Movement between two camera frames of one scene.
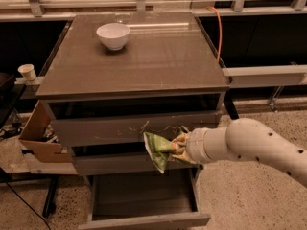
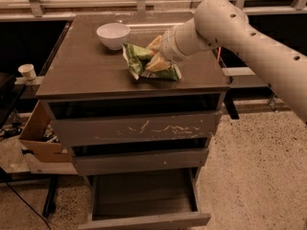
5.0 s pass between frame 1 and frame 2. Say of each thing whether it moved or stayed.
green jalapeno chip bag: moved
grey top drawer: stayed
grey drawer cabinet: stayed
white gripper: moved
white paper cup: stayed
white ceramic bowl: stayed
